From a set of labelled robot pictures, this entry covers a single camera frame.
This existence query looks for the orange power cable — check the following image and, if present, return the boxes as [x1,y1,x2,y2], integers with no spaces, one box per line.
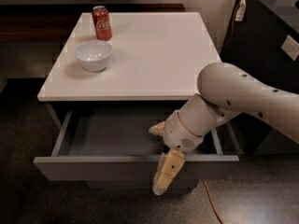
[201,0,299,224]

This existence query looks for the grey drawer cabinet white top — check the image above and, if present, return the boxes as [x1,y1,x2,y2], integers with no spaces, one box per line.
[36,11,237,194]

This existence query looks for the white wall outlet plate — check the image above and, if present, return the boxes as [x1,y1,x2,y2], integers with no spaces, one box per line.
[281,35,299,61]

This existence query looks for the white paper tag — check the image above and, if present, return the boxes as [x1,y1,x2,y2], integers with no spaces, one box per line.
[235,0,247,21]

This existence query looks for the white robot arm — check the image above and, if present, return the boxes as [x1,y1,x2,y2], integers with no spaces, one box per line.
[149,63,299,195]

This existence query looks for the dark wooden bench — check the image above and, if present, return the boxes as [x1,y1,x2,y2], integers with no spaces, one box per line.
[0,3,186,44]

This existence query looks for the black side cabinet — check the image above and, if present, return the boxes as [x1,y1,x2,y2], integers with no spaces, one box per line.
[221,0,299,155]

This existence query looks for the white ceramic bowl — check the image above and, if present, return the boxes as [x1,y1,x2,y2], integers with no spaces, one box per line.
[74,40,112,72]

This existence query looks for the red Coca-Cola can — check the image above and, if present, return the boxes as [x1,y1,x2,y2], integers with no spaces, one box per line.
[92,6,112,41]

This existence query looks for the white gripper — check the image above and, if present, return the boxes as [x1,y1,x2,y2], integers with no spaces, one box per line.
[149,110,204,195]

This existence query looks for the grey top drawer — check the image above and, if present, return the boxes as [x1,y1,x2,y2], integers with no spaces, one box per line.
[33,107,240,182]

